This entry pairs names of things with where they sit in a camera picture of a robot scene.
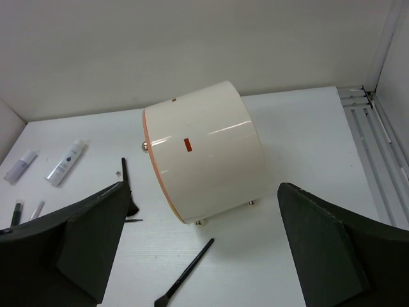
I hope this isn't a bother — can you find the black brush near organizer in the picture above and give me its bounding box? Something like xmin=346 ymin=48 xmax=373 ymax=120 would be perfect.
xmin=121 ymin=157 xmax=139 ymax=217

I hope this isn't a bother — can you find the clear silver makeup stick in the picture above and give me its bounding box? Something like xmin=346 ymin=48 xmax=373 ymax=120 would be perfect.
xmin=30 ymin=201 xmax=45 ymax=221

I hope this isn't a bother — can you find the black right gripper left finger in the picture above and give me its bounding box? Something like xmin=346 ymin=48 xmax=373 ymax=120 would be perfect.
xmin=1 ymin=182 xmax=131 ymax=306

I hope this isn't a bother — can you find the thin black eyeliner pencil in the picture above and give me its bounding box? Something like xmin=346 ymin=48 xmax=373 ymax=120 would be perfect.
xmin=125 ymin=219 xmax=143 ymax=223

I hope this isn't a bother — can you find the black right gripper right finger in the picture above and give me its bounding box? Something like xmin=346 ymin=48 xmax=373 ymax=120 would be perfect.
xmin=277 ymin=183 xmax=408 ymax=306

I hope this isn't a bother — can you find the black brush front centre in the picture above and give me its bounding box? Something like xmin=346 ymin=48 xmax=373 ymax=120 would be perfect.
xmin=154 ymin=238 xmax=215 ymax=307

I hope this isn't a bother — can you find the aluminium rail frame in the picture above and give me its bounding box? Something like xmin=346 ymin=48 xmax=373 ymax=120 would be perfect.
xmin=337 ymin=86 xmax=408 ymax=230

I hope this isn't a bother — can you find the dark green gold pencil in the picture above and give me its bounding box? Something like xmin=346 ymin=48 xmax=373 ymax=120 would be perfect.
xmin=10 ymin=200 xmax=24 ymax=227

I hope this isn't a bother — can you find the small white lilac tube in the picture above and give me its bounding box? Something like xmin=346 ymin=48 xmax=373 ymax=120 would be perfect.
xmin=3 ymin=150 xmax=39 ymax=185

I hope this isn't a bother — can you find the white blue-print tube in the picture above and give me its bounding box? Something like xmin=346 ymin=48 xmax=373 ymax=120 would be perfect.
xmin=46 ymin=139 xmax=86 ymax=186

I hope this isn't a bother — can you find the cream round drawer organizer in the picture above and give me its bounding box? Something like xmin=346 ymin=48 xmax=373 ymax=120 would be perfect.
xmin=142 ymin=81 xmax=268 ymax=224

